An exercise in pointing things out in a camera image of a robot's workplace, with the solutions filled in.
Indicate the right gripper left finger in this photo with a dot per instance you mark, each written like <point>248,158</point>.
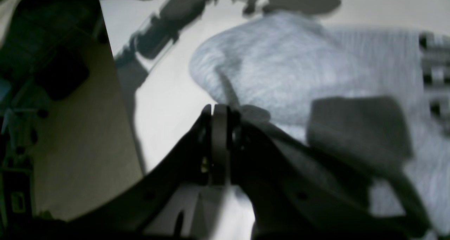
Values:
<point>127,216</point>

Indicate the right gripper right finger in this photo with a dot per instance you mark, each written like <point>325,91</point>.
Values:
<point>288,205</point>

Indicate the grey T-shirt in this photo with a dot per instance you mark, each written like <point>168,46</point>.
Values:
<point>355,110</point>

